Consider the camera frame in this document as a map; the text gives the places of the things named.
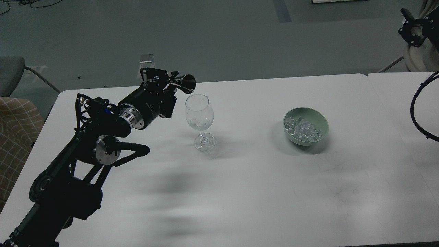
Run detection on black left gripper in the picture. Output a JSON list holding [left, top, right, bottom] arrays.
[[118, 67, 179, 130]]

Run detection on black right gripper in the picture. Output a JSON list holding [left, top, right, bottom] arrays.
[[398, 7, 439, 47]]

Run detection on steel cocktail jigger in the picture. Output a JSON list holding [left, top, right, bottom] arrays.
[[170, 74, 196, 94]]

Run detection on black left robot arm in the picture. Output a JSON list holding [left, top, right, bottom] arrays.
[[1, 68, 196, 247]]

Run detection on clear wine glass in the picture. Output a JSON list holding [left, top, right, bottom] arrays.
[[185, 94, 216, 152]]

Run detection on pile of clear ice cubes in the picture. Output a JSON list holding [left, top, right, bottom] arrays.
[[284, 117, 323, 142]]

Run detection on grey metal floor plate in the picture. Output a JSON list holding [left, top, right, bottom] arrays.
[[139, 54, 154, 63]]

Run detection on white adjacent table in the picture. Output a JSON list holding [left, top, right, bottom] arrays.
[[367, 72, 439, 200]]

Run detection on green ceramic bowl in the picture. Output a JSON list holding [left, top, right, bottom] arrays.
[[283, 107, 329, 146]]

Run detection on beige checkered cushion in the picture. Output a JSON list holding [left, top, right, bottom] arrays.
[[0, 97, 45, 209]]

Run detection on grey chair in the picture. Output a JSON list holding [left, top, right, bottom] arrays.
[[0, 56, 61, 97]]

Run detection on black floor cables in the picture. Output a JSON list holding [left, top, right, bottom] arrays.
[[0, 0, 60, 15]]

